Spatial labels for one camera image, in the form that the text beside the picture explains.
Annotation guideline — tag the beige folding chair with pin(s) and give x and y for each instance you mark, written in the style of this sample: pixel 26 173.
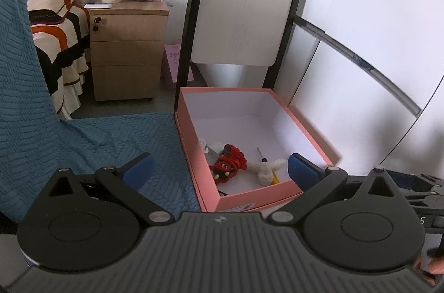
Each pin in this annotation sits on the beige folding chair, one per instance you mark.
pixel 242 12

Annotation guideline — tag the red black toy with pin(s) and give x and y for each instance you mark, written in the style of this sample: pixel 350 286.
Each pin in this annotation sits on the red black toy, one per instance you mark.
pixel 229 163

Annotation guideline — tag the small blister pack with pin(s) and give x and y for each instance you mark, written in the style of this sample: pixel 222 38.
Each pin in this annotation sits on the small blister pack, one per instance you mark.
pixel 202 142

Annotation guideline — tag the person's right hand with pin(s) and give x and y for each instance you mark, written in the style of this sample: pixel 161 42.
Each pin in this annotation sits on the person's right hand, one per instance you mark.
pixel 435 267

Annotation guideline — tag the flat white device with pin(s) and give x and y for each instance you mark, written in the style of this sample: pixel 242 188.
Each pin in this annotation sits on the flat white device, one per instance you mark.
pixel 97 5

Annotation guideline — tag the grey metal rail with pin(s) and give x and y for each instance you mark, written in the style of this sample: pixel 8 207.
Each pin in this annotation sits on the grey metal rail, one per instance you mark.
pixel 347 50

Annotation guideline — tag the white plush toy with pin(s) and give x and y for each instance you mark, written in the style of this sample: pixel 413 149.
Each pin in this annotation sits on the white plush toy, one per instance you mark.
pixel 265 170

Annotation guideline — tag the striped pillow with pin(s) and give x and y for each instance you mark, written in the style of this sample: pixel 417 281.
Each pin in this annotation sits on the striped pillow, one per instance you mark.
pixel 52 0

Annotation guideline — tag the striped bedspread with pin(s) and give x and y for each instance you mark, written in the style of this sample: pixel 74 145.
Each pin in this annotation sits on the striped bedspread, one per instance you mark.
pixel 66 50

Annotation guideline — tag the blue textured blanket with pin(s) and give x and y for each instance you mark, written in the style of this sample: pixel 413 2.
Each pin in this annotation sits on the blue textured blanket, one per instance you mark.
pixel 86 140

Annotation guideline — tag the pink cardboard box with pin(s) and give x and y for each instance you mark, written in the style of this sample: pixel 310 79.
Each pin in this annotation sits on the pink cardboard box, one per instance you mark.
pixel 242 116

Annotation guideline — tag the keys in drawer lock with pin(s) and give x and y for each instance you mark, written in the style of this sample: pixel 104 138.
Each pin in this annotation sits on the keys in drawer lock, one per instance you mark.
pixel 97 25

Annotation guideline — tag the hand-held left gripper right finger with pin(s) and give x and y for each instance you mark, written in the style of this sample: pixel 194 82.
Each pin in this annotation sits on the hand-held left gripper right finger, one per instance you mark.
pixel 301 171

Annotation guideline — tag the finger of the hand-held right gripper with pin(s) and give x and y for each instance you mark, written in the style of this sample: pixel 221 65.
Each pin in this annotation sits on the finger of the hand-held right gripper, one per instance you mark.
pixel 404 180

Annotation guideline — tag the small yellow object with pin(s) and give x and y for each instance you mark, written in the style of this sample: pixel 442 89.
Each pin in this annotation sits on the small yellow object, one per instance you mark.
pixel 275 179

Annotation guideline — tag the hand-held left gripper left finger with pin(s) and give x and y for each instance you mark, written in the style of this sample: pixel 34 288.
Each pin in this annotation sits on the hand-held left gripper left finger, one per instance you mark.
pixel 138 168

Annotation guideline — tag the small screwdriver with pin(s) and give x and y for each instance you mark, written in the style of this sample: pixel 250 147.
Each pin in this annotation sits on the small screwdriver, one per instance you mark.
pixel 262 156

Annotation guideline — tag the wooden nightstand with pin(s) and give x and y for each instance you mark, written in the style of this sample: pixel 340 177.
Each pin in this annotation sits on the wooden nightstand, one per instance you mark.
pixel 128 54

